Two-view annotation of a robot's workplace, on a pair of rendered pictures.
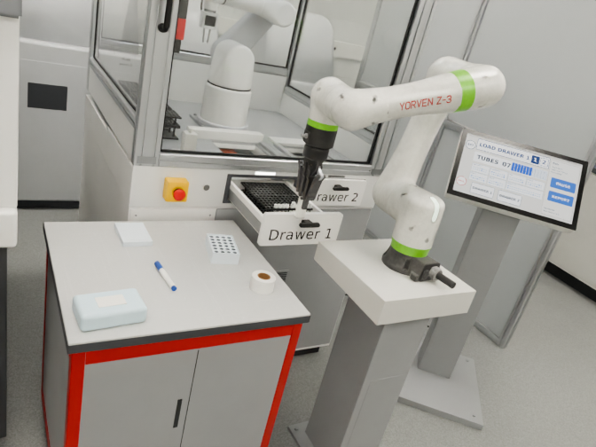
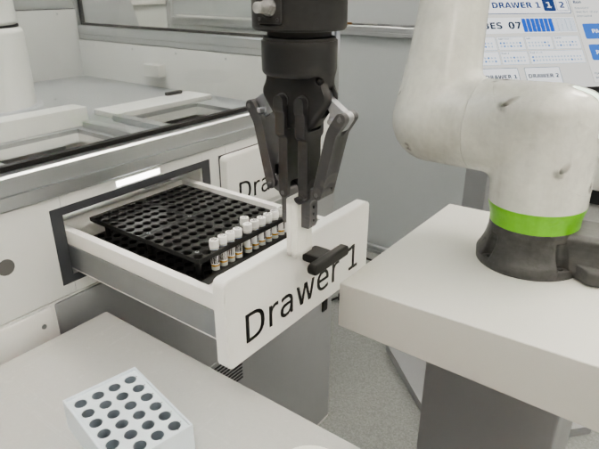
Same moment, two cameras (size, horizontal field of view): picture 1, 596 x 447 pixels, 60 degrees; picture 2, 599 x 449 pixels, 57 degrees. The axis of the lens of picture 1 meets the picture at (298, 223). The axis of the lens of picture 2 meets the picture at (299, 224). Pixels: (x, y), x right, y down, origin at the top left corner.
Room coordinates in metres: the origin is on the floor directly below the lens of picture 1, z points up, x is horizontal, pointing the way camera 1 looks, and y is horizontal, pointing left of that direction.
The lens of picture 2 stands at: (0.95, 0.18, 1.20)
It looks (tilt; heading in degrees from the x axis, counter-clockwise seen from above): 24 degrees down; 341
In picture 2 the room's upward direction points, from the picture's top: straight up
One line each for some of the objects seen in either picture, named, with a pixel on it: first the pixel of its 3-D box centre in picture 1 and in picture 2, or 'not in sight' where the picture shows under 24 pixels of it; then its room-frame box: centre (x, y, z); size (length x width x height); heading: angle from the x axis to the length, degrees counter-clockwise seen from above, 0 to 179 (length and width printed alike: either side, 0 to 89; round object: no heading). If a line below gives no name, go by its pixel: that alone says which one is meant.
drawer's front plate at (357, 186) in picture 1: (333, 192); (275, 167); (1.94, -0.11, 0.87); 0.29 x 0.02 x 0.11; 124
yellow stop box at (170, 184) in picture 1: (176, 190); not in sight; (1.57, 0.42, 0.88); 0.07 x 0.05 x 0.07; 124
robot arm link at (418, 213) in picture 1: (415, 219); (534, 153); (1.54, -0.36, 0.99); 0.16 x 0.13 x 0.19; 29
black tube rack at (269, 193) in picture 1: (274, 203); (191, 236); (1.69, 0.10, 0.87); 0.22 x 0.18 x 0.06; 34
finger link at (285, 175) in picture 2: (306, 179); (290, 145); (1.50, 0.01, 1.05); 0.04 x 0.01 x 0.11; 124
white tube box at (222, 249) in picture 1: (222, 248); (127, 426); (1.43, 0.21, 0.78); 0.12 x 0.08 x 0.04; 24
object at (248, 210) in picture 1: (272, 203); (187, 237); (1.69, 0.10, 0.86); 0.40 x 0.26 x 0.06; 34
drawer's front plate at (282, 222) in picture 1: (301, 228); (302, 273); (1.52, -0.01, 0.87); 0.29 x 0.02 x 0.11; 124
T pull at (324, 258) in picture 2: (308, 223); (320, 256); (1.50, -0.03, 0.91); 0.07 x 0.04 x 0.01; 124
